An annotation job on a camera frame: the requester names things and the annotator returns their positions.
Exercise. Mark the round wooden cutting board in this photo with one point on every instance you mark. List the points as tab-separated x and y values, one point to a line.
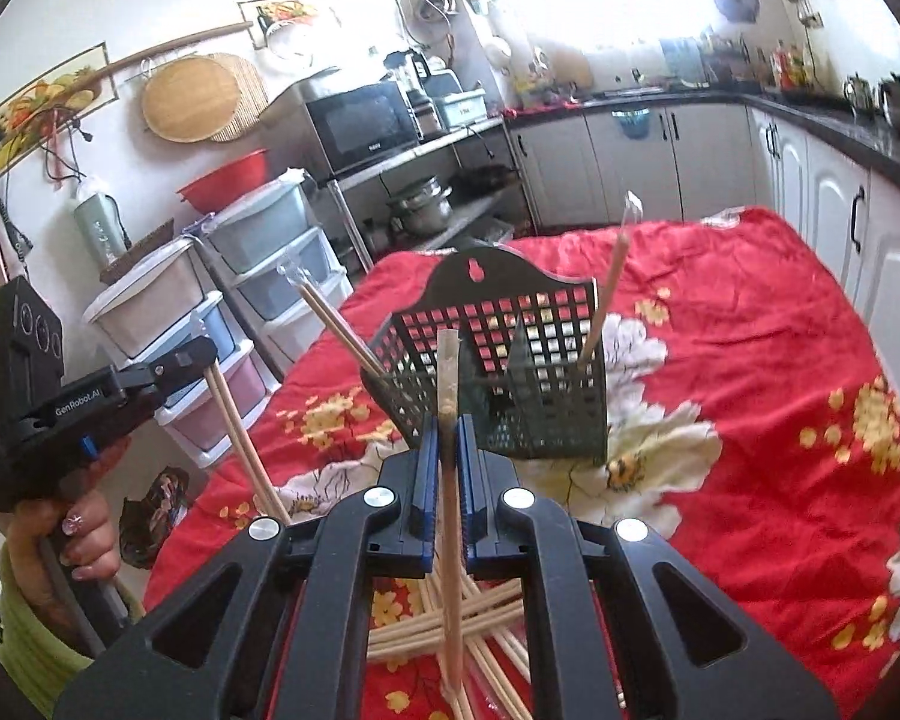
187	97

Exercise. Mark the glass pot lid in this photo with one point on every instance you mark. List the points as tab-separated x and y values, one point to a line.
285	41

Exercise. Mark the dark stone countertop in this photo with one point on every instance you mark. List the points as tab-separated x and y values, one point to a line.
832	120

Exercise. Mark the long wooden rolling pin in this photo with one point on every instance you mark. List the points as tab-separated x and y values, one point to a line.
180	41

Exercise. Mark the person's left hand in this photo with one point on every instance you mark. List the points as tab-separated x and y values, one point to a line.
82	532

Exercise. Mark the pale green bottle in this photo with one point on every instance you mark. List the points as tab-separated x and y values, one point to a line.
101	221

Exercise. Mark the person's left forearm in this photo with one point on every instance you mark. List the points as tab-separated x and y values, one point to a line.
37	652

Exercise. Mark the condiment bottles group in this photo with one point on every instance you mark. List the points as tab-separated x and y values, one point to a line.
791	64

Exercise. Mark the small fruit wall picture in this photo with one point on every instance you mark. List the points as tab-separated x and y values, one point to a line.
292	11

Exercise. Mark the small steel kettle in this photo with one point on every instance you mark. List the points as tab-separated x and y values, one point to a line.
859	94

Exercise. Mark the white kitchen cabinets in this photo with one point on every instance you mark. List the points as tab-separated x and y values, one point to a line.
705	157

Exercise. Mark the black microwave oven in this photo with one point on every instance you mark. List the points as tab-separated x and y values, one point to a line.
360	127

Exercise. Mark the blue hanging bin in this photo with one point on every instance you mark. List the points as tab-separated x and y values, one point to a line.
631	122

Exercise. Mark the blue-grey plastic drawer unit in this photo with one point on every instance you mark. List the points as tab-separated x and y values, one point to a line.
270	225

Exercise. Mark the black blender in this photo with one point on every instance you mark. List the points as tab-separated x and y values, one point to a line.
405	67

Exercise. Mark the white pastel plastic drawer unit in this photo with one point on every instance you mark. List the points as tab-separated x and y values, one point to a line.
157	300

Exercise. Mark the black plastic utensil basket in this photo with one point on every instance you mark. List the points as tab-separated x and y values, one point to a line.
540	330

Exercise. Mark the pile of wrapped chopsticks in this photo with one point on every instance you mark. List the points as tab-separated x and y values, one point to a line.
412	630

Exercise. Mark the wooden chopsticks pair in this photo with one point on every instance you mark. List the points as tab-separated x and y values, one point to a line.
450	615
607	285
247	450
330	315

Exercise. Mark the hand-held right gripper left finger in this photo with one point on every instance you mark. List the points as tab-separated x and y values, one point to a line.
427	480

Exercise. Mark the metal shelf rack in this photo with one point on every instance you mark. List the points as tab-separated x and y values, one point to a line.
420	150

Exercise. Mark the steel cooking pots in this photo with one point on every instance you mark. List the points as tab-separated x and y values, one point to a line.
420	206

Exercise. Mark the red floral blanket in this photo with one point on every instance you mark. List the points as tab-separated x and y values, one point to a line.
720	390

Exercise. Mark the red plastic basin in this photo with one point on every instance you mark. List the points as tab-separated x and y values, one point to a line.
225	180

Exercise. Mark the brown wicker tray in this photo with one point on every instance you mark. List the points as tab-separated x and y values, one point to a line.
139	255

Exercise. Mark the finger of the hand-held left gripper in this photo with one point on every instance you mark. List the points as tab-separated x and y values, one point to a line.
176	394
184	356

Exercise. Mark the large fruit wall picture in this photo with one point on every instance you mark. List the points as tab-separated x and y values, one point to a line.
30	109

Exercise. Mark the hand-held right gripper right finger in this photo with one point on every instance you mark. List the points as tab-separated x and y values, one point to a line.
466	480

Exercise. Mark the round woven mat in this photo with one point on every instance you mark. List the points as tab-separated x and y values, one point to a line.
255	97

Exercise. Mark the teal plastic box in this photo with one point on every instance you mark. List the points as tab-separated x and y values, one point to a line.
461	106

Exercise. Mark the dark floral bag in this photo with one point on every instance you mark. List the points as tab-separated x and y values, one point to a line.
154	517

